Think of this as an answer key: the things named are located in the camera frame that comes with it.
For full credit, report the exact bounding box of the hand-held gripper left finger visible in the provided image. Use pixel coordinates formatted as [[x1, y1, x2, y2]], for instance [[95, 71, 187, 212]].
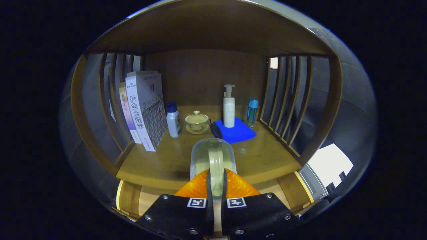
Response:
[[137, 168, 214, 239]]

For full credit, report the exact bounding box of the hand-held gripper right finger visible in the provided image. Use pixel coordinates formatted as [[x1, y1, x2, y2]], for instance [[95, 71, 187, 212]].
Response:
[[221, 168, 302, 239]]

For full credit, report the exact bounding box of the brown wooden drawer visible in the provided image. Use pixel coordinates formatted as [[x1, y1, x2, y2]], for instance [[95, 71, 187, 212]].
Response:
[[115, 171, 316, 235]]

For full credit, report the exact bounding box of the pale green handled cup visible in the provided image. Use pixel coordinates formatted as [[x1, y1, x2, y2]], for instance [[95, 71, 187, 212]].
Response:
[[190, 138, 237, 198]]

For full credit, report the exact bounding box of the wooden countertop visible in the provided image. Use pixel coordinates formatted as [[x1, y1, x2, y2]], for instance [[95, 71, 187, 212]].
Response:
[[117, 106, 302, 191]]

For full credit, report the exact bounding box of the brown wooden cabinet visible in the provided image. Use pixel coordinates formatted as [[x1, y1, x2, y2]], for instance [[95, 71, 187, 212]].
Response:
[[70, 0, 344, 187]]

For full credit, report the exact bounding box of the blue folded cloth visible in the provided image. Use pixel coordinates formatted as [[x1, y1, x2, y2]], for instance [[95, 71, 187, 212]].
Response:
[[213, 116, 257, 144]]

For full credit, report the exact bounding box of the white bottle blue cap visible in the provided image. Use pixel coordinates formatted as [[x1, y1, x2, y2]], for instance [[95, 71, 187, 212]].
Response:
[[166, 101, 182, 138]]

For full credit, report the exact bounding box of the yellow lidded teacup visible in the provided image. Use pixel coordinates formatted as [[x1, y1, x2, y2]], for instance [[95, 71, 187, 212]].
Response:
[[184, 110, 210, 135]]

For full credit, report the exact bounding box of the blue translucent bottle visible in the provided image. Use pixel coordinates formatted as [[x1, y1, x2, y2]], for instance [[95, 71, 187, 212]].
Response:
[[247, 99, 259, 129]]

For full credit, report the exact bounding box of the thick white patterned book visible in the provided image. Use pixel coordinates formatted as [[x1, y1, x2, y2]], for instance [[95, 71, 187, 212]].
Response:
[[125, 73, 168, 152]]

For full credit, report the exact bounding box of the white pump bottle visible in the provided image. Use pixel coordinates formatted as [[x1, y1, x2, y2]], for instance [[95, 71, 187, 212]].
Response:
[[223, 84, 236, 128]]

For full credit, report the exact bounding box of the purple spine book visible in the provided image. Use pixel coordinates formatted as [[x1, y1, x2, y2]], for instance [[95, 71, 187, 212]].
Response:
[[119, 82, 142, 144]]

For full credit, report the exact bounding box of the thin black strap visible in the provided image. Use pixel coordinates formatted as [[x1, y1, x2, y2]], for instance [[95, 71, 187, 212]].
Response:
[[209, 119, 223, 139]]

